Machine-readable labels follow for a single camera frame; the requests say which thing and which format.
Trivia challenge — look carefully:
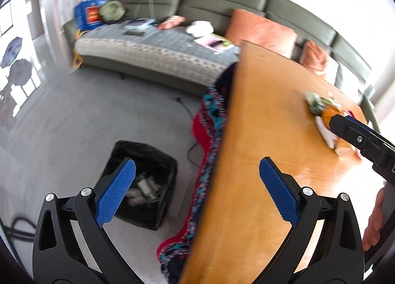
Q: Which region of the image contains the pink cloth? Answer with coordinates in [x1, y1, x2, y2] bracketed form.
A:
[157, 15, 186, 31]

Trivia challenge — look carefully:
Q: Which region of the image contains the white blue plastic packet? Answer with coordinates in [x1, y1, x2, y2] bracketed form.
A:
[126, 19, 156, 31]

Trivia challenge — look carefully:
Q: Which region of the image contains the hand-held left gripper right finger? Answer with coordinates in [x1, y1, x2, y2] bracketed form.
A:
[258, 157, 365, 284]

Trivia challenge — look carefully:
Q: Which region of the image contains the green white wrapper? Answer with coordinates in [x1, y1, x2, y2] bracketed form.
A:
[305, 92, 333, 115]

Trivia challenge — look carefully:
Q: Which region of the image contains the light grey pillow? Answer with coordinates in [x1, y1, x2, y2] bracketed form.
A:
[322, 56, 342, 86]

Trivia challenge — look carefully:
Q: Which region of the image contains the black floor cable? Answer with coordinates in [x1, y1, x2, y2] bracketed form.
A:
[175, 97, 205, 165]

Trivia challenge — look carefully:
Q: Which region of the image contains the pink green book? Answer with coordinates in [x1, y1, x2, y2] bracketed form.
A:
[194, 33, 235, 54]

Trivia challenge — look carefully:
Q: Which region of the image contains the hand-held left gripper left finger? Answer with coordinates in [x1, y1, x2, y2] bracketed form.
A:
[32, 157, 145, 284]

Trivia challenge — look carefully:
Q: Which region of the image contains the red patterned knitted blanket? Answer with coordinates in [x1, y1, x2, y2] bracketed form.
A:
[157, 63, 238, 283]

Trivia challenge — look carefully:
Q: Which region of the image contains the grey quilted sofa mat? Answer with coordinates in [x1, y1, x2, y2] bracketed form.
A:
[75, 20, 241, 87]

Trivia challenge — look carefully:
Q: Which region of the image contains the person's right hand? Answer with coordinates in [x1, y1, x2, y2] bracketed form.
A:
[362, 183, 386, 251]

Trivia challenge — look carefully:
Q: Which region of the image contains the orange round object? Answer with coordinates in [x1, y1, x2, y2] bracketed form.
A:
[321, 106, 342, 123]

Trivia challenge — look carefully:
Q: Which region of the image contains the black umbrella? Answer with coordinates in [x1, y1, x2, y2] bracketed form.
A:
[8, 59, 32, 82]

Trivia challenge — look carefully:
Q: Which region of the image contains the black trash bin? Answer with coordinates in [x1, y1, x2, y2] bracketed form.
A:
[101, 140, 178, 231]

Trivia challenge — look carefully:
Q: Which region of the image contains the yellow strap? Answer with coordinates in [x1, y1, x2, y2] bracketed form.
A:
[72, 29, 86, 70]

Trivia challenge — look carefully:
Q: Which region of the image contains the white plush toy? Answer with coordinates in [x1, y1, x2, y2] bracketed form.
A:
[186, 21, 214, 38]

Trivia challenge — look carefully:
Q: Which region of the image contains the white crumpled paper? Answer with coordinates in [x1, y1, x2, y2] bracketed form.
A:
[315, 117, 339, 149]

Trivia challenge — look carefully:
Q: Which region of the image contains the small orange cushion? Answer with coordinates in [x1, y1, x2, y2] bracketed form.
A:
[299, 40, 331, 76]

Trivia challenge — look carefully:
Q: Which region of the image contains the grey green leather sofa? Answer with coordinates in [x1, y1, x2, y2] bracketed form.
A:
[63, 0, 381, 136]

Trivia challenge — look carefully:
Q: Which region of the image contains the green hat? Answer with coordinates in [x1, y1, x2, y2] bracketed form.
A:
[99, 0, 127, 22]

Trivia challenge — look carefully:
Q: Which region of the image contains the blue shopping bag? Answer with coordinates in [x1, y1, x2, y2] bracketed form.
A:
[75, 0, 107, 31]

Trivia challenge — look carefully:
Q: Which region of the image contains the large orange cushion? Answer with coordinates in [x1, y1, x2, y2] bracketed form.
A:
[225, 9, 297, 59]

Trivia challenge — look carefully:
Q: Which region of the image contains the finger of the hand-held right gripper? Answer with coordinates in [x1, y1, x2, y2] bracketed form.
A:
[342, 114, 395, 149]
[329, 114, 386, 167]

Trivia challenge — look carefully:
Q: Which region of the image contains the pile of discarded wrappers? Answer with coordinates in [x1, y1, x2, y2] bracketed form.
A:
[128, 173, 161, 208]

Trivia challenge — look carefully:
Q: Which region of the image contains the dark blue umbrella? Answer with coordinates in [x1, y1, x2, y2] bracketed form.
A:
[1, 37, 24, 67]

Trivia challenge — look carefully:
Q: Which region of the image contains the peach round lid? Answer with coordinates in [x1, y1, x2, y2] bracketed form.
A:
[335, 144, 355, 157]

